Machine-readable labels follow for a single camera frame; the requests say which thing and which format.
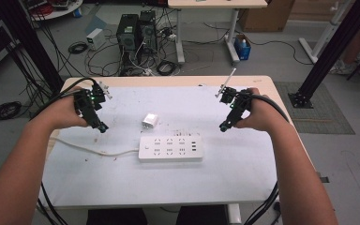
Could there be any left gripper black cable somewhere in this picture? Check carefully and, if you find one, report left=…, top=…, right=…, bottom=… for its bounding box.
left=29, top=77, right=98, bottom=122

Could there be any small white equipment box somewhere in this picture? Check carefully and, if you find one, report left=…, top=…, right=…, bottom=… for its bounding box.
left=85, top=27, right=107, bottom=52

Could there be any black metal stand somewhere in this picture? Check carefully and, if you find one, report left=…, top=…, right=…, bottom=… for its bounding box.
left=287, top=0, right=360, bottom=110
left=0, top=0, right=66, bottom=95

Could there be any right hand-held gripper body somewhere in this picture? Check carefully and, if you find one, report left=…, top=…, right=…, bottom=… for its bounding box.
left=219, top=86, right=253, bottom=133

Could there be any cardboard box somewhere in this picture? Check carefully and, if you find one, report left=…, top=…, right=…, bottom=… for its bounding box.
left=238, top=0, right=296, bottom=33

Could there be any person's left hand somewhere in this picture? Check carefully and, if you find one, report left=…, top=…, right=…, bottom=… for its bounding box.
left=41, top=90, right=91, bottom=131

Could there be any white table leg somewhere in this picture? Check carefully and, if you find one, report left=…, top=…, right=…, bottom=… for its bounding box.
left=227, top=203, right=243, bottom=225

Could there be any white table mat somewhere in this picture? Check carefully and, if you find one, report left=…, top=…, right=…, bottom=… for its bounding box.
left=38, top=85, right=278, bottom=209

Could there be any white-legged desk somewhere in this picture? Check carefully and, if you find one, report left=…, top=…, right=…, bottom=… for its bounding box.
left=167, top=0, right=269, bottom=66

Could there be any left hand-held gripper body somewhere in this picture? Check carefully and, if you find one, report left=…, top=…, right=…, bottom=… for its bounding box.
left=73, top=81, right=110, bottom=134

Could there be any coiled black cable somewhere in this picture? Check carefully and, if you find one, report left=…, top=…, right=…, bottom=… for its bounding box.
left=0, top=100, right=23, bottom=123
left=67, top=40, right=89, bottom=55
left=156, top=59, right=179, bottom=77

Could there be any black cable bundle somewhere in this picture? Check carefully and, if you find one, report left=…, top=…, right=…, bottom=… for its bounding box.
left=37, top=182, right=69, bottom=225
left=244, top=181, right=281, bottom=225

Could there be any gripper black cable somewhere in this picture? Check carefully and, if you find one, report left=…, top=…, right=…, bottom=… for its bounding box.
left=250, top=93, right=291, bottom=124
left=29, top=77, right=98, bottom=122

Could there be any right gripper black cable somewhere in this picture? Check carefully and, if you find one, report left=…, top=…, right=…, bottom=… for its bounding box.
left=250, top=93, right=291, bottom=124

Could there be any white charger plug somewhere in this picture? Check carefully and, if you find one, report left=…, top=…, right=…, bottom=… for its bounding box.
left=142, top=112, right=159, bottom=129

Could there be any round white table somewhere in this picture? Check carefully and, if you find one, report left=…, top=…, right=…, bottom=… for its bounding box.
left=22, top=0, right=84, bottom=22

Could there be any white power strip cable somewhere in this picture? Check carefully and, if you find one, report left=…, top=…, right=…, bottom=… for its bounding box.
left=50, top=136, right=141, bottom=158

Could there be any white power strip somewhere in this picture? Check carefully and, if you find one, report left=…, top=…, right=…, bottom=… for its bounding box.
left=138, top=134, right=204, bottom=163

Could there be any grey floor mat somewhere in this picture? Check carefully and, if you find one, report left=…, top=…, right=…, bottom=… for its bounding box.
left=274, top=81, right=356, bottom=136

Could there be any white metal stand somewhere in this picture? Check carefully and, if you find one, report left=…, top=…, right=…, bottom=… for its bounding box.
left=298, top=0, right=353, bottom=64

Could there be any person's right hand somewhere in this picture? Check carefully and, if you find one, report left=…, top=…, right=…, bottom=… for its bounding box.
left=233, top=87, right=291, bottom=133

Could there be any black computer tower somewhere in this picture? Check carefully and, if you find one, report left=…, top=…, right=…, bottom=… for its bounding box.
left=115, top=13, right=140, bottom=53
left=138, top=10, right=158, bottom=54

